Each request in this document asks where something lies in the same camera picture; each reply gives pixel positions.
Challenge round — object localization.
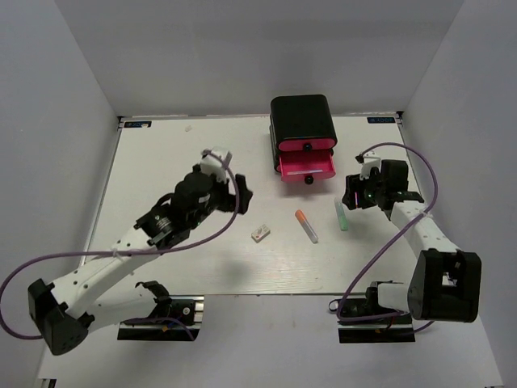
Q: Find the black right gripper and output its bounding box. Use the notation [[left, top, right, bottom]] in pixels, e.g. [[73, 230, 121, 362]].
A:
[[343, 169, 387, 210]]

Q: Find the green cap glue stick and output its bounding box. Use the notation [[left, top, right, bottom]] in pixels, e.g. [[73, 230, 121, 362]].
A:
[[334, 197, 348, 231]]

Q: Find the blue cap glue stick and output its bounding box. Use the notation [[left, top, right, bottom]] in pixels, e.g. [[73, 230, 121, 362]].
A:
[[286, 169, 324, 175]]

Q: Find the pink drawer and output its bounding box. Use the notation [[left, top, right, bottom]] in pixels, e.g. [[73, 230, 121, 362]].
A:
[[272, 137, 337, 152], [279, 150, 336, 184]]

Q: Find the orange cap glue stick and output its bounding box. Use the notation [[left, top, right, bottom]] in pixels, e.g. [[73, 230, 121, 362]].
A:
[[295, 209, 318, 244]]

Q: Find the pink top drawer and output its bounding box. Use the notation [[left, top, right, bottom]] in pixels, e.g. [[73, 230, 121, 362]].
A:
[[272, 137, 337, 152]]

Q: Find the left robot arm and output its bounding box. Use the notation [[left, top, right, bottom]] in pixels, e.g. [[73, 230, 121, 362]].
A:
[[28, 164, 253, 356]]

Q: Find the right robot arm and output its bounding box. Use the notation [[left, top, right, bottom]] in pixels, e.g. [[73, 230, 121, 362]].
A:
[[336, 156, 481, 323]]

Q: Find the small white eraser box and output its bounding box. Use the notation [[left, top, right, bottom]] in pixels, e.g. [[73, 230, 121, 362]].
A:
[[250, 224, 271, 243]]

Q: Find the black drawer cabinet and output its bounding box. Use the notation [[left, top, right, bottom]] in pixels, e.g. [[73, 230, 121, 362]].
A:
[[269, 95, 338, 178]]

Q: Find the right dark table label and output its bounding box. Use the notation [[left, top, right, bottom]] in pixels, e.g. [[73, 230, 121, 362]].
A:
[[367, 116, 396, 124]]

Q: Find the dark table label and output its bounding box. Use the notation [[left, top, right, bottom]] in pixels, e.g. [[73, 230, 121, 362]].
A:
[[367, 116, 396, 124], [124, 120, 152, 129]]

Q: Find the left dark table label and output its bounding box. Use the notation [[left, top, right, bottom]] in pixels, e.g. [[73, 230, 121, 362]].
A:
[[124, 120, 152, 129]]

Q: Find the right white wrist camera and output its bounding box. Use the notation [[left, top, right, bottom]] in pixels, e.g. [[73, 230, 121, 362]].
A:
[[355, 150, 381, 180]]

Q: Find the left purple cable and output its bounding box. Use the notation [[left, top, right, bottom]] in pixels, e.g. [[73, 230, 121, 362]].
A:
[[0, 149, 241, 340]]

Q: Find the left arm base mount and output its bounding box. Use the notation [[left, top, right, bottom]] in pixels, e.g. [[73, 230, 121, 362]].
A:
[[117, 280, 204, 342]]

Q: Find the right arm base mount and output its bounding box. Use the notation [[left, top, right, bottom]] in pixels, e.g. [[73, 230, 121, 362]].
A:
[[328, 280, 415, 344]]

